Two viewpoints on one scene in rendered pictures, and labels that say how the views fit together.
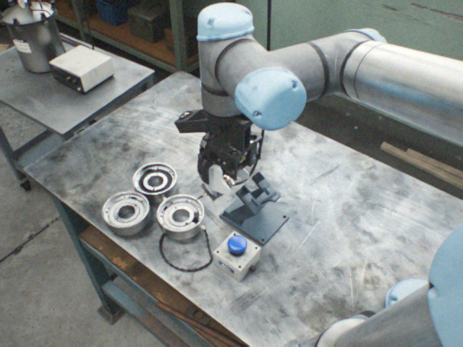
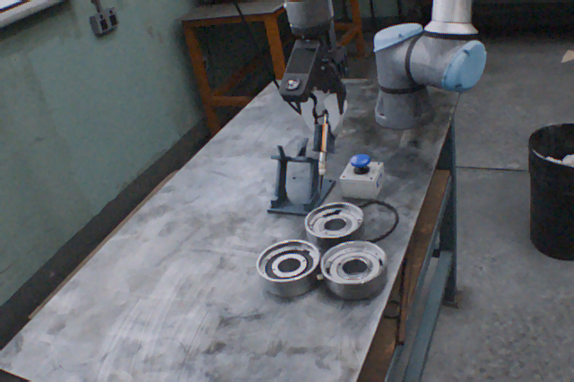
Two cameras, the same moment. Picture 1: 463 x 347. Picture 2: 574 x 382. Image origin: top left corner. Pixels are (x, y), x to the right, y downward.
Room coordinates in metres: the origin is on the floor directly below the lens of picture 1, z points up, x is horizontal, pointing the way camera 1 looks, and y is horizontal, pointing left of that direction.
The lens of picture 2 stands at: (0.77, 0.88, 1.40)
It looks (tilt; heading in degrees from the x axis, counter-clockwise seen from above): 31 degrees down; 261
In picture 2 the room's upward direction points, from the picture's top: 12 degrees counter-clockwise
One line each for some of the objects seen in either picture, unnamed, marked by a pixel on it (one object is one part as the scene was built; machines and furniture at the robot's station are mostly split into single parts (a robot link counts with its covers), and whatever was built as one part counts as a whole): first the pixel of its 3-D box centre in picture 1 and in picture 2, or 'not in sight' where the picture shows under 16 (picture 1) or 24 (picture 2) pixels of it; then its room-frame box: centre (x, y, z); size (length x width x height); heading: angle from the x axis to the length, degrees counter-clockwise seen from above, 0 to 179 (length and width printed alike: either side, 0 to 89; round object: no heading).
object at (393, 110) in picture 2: not in sight; (404, 98); (0.26, -0.28, 0.85); 0.15 x 0.15 x 0.10
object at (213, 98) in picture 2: not in sight; (288, 39); (0.01, -2.62, 0.39); 1.50 x 0.62 x 0.78; 52
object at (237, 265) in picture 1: (239, 256); (363, 177); (0.47, -0.02, 0.82); 0.08 x 0.07 x 0.05; 52
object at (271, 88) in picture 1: (271, 82); not in sight; (0.45, -0.05, 1.26); 0.11 x 0.11 x 0.08; 26
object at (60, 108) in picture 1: (76, 137); not in sight; (1.40, 0.69, 0.34); 0.67 x 0.46 x 0.68; 56
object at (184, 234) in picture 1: (181, 217); (335, 228); (0.58, 0.11, 0.82); 0.10 x 0.10 x 0.04
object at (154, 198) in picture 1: (155, 183); (290, 269); (0.68, 0.18, 0.82); 0.10 x 0.10 x 0.04
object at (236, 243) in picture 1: (236, 249); (360, 168); (0.48, -0.01, 0.85); 0.04 x 0.04 x 0.05
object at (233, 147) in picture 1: (229, 136); (318, 53); (0.53, 0.00, 1.11); 0.09 x 0.08 x 0.12; 51
